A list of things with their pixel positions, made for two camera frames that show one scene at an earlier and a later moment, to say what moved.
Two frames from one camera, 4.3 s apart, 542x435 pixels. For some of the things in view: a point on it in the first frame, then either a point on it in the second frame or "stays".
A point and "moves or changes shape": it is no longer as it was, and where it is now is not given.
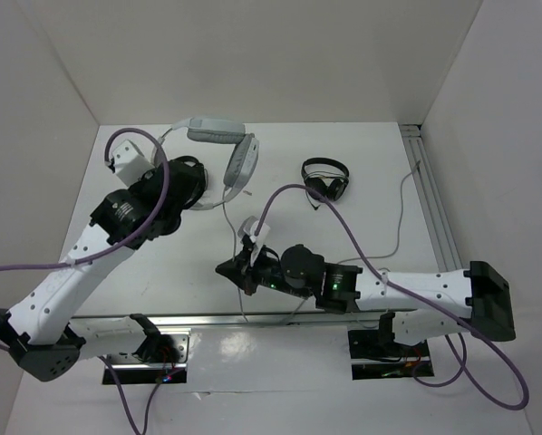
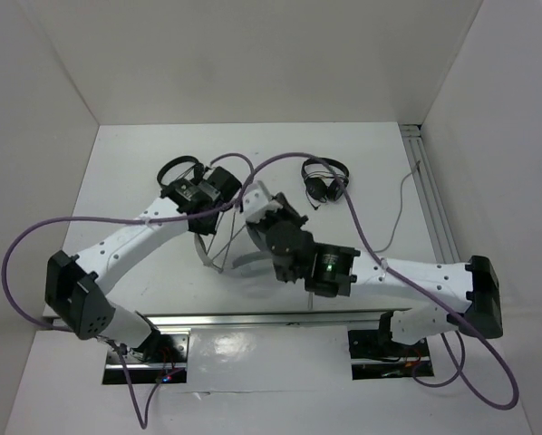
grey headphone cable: x=338 y=262 to x=397 y=230
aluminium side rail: x=440 y=234 stays
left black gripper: x=145 y=176 to x=204 y=229
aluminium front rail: x=303 y=319 stays
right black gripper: x=236 y=270 to x=286 y=211
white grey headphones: x=244 y=161 moves or changes shape
